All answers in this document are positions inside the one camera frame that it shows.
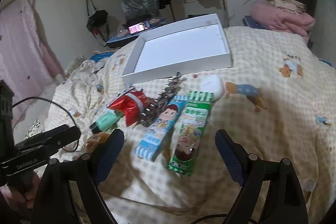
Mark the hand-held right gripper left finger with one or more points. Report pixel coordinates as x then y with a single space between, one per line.
113 150

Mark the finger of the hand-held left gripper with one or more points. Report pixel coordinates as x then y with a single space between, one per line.
52 138

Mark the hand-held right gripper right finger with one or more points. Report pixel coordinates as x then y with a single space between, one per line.
228 155

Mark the mint green bottle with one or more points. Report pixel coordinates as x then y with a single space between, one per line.
106 119

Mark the green cartoon candy box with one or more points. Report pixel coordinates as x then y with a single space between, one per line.
191 134

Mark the red foil snack packet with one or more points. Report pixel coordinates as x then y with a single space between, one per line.
131 106

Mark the blue cartoon candy box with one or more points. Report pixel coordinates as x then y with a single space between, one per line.
160 129

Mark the white earbud case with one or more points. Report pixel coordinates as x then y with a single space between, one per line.
212 86

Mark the silver foil packet strip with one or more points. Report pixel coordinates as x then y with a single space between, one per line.
162 98

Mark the white shallow cardboard box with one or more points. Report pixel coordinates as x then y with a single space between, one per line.
183 50

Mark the person's left hand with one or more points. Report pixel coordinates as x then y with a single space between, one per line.
31 197

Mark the wrapped orange pastry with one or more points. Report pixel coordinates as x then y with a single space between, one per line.
97 141

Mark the checkered printed blanket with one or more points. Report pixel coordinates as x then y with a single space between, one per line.
262 121

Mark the pink curtain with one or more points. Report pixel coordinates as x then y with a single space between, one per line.
21 50

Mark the blue towel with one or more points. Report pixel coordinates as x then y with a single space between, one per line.
101 56

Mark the blue folding table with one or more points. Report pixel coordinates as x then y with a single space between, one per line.
123 37

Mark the black hanging bag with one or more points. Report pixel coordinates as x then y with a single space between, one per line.
96 20

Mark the blue book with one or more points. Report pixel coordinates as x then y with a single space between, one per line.
250 22

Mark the pink folded blanket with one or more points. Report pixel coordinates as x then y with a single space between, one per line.
281 20

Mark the plastic-covered dark board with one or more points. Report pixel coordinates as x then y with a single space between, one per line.
139 1

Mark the beige patterned cushion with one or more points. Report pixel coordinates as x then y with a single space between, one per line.
286 3

